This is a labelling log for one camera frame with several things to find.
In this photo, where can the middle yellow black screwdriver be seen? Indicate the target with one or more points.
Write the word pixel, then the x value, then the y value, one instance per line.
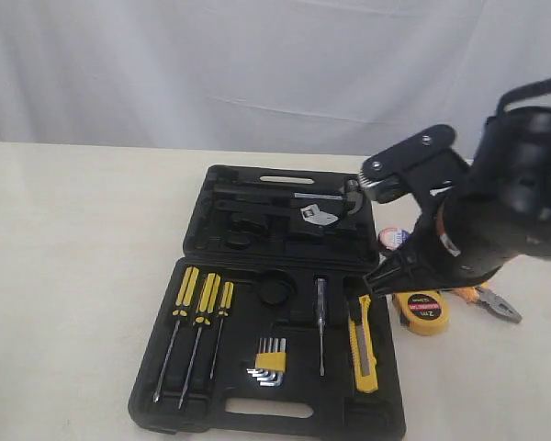
pixel 204 311

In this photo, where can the black plastic tool case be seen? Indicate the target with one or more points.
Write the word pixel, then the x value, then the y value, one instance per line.
pixel 274 276

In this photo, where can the clear handle tester screwdriver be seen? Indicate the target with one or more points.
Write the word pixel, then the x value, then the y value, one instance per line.
pixel 321 318

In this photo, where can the yellow black utility knife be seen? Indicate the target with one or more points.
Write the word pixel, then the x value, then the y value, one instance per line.
pixel 364 359

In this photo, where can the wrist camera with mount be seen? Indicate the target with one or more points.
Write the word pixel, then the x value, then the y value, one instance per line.
pixel 418 165

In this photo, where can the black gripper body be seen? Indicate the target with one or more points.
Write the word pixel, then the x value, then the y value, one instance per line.
pixel 425 261

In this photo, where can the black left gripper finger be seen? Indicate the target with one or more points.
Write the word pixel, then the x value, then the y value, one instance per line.
pixel 394 275

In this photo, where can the yellow tape measure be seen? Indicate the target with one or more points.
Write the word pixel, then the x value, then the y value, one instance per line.
pixel 424 313

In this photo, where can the claw hammer black handle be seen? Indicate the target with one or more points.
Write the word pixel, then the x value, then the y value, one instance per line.
pixel 350 195

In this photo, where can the black yellow combination pliers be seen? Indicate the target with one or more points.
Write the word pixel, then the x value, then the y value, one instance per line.
pixel 484 297

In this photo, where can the small yellow black screwdriver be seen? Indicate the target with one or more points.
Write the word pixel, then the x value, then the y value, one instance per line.
pixel 223 312

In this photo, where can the white backdrop cloth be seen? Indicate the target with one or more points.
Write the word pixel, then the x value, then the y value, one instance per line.
pixel 346 77

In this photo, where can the hex key set yellow holder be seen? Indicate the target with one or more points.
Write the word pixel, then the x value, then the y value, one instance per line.
pixel 270 362

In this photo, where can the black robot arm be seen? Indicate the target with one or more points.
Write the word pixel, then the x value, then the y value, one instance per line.
pixel 475 216

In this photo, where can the large yellow black screwdriver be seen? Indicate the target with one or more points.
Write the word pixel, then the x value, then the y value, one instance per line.
pixel 180 314

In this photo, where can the black electrical tape roll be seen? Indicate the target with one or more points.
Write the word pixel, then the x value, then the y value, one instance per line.
pixel 390 239

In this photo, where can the silver adjustable wrench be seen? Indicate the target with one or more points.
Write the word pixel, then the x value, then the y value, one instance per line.
pixel 308 221

